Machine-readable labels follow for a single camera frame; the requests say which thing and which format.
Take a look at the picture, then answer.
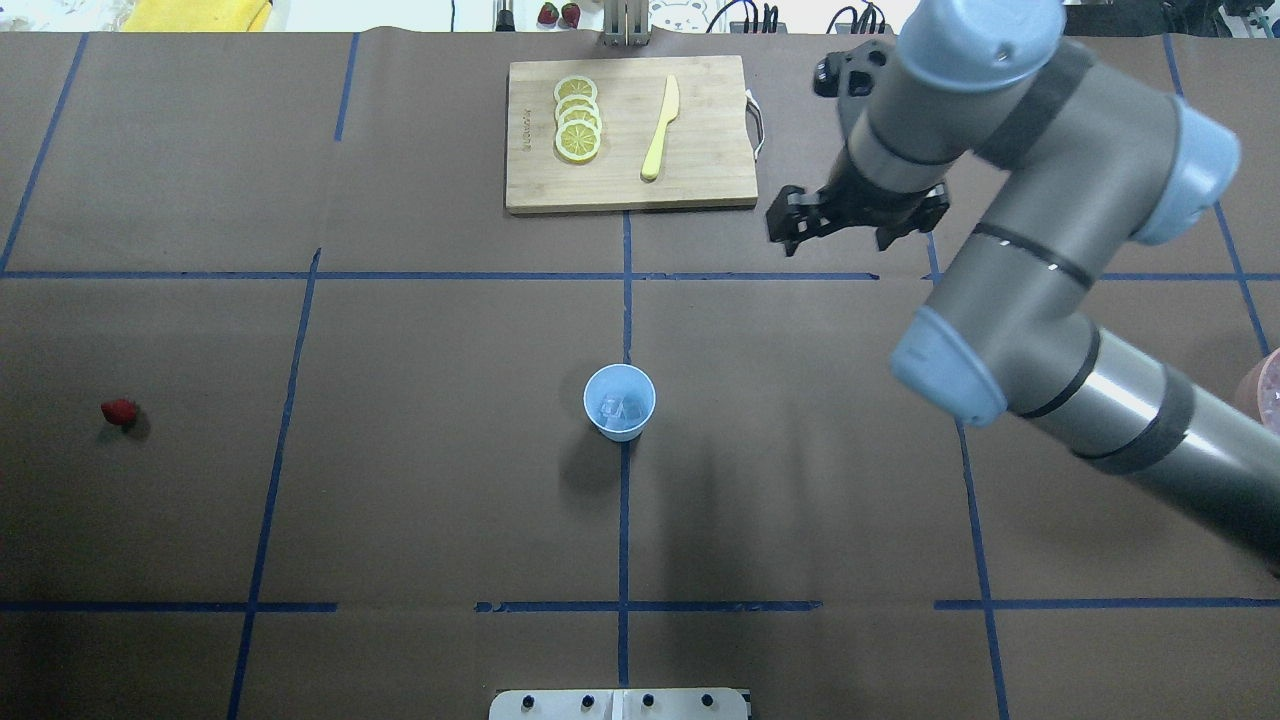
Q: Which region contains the yellow cloth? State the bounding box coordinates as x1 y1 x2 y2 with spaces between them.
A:
122 1 274 33

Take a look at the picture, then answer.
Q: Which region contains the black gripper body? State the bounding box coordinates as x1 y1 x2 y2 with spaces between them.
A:
820 150 951 251

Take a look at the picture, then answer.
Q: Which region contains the spare strawberry on desk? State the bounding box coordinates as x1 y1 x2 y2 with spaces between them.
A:
559 3 582 29
536 1 561 28

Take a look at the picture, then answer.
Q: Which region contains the yellow plastic knife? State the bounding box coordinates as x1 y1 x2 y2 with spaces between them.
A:
640 74 681 183

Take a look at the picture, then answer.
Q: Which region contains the white camera mast base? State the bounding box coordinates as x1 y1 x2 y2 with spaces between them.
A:
488 687 754 719

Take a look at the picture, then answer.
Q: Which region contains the aluminium frame post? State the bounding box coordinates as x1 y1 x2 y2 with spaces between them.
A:
602 0 652 47

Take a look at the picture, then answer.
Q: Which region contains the light blue cup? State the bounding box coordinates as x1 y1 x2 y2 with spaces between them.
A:
582 363 657 443

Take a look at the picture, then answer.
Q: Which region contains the red strawberry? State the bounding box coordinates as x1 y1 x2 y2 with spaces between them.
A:
100 398 140 430

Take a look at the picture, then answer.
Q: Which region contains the ice cube in cup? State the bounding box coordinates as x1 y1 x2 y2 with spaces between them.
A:
599 395 626 421
620 397 649 424

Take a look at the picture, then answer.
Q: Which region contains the lemon slice bottom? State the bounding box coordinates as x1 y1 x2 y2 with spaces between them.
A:
554 124 603 164

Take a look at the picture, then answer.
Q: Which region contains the lemon slice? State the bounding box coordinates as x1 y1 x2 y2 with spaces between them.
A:
557 105 602 133
553 76 598 104
556 94 602 126
554 124 603 164

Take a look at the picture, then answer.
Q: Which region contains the pink bowl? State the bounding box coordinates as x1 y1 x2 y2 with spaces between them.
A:
1231 348 1280 436

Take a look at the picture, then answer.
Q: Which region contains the lemon slice top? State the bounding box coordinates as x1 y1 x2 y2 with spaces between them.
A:
553 76 598 104

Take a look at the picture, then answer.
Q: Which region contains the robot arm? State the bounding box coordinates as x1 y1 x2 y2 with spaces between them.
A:
765 1 1279 571

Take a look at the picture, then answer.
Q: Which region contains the bamboo cutting board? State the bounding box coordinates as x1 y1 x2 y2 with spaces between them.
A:
506 55 758 215

